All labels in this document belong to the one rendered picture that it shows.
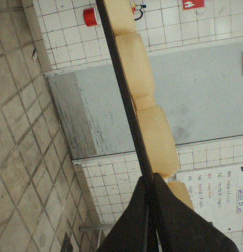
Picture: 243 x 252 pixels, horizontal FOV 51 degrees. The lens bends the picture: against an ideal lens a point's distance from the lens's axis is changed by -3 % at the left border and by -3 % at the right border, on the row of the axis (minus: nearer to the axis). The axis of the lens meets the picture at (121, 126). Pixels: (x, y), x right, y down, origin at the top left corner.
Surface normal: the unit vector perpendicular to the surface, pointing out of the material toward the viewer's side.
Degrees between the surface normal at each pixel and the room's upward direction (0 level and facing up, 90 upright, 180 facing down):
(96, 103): 90
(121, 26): 84
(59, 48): 90
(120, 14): 85
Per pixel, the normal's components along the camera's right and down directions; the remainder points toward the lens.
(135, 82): 0.10, 0.61
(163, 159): 0.02, 0.39
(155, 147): -0.09, 0.03
